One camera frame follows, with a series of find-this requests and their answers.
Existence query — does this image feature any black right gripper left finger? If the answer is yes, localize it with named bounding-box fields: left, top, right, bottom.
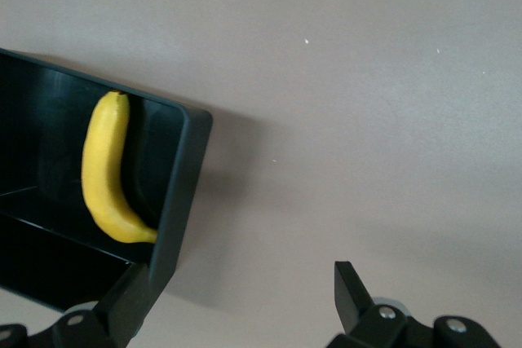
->
left=0, top=261, right=153, bottom=348

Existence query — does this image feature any yellow banana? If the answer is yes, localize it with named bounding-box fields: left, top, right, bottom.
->
left=80, top=90, right=159, bottom=244

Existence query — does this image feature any black plastic box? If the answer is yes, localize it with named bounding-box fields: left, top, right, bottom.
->
left=0, top=48, right=214, bottom=312

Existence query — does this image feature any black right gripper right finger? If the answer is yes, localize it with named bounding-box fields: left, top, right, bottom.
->
left=328, top=260, right=503, bottom=348

